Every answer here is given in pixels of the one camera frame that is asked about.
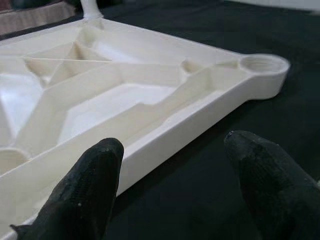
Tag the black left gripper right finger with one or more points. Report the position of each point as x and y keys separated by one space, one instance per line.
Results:
x=275 y=190

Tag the white plastic table leg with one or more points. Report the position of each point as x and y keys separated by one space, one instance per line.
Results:
x=88 y=10

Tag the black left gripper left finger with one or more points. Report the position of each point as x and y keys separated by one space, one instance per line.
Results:
x=82 y=195

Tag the black table cloth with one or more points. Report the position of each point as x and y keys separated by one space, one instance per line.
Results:
x=225 y=37

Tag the beige tablecloth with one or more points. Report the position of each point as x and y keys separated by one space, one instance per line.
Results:
x=25 y=17

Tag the white plastic table top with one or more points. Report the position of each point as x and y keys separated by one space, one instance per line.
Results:
x=125 y=100

